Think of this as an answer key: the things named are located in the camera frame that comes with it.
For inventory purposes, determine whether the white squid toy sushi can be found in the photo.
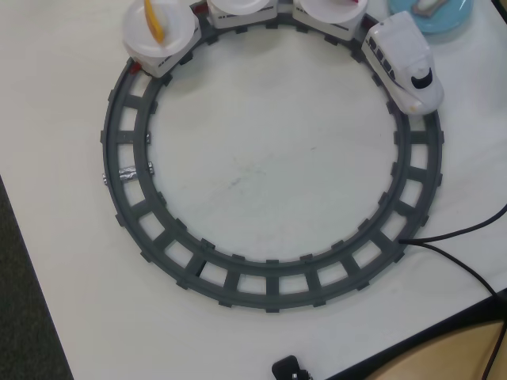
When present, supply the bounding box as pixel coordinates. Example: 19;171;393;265
411;0;444;16

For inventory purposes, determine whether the yellow egg toy sushi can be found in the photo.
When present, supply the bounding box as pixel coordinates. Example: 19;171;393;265
143;0;177;43

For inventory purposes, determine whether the white plate with red sushi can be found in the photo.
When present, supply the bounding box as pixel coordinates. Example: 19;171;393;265
292;0;372;43

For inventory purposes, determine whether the white Shinkansen toy locomotive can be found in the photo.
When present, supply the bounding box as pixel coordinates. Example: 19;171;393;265
360;10;444;116

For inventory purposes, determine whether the blue round dish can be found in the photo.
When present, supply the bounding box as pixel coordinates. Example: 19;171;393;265
386;0;475;35

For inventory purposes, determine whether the gray circular toy train track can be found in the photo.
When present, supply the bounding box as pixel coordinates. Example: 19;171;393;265
98;0;445;314

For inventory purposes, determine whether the long aluminium foil tape strip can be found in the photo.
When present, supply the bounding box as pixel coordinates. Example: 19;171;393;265
101;160;156;187

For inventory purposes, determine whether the black power adapter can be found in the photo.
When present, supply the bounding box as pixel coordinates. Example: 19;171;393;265
272;355;314;380

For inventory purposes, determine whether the light wooden round tabletop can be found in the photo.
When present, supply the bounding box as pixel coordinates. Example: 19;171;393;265
370;320;507;380

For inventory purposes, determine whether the black power cable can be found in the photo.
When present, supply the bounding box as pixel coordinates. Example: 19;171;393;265
398;209;507;300

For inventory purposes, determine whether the thin dark brown cable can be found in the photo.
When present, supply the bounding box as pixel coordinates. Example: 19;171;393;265
483;326;507;380

